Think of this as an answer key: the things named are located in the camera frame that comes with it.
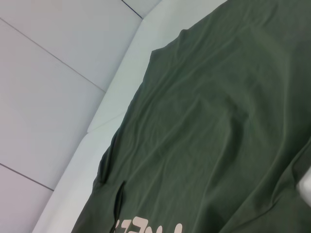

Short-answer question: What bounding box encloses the dark green FREE t-shirt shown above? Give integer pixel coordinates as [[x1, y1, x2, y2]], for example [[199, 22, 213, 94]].
[[72, 0, 311, 233]]

